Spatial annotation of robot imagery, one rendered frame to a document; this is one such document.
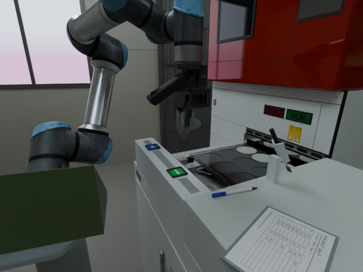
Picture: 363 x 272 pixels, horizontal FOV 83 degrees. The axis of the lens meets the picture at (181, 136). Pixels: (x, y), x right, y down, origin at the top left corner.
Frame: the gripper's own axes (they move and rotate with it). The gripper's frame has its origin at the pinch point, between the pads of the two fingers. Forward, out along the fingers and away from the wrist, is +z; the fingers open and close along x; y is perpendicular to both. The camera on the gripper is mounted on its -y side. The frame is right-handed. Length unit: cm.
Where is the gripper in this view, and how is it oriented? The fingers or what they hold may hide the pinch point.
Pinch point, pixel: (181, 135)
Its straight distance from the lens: 60.0
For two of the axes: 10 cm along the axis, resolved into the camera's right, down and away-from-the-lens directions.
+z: 0.0, 9.5, 3.1
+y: 9.0, -1.4, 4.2
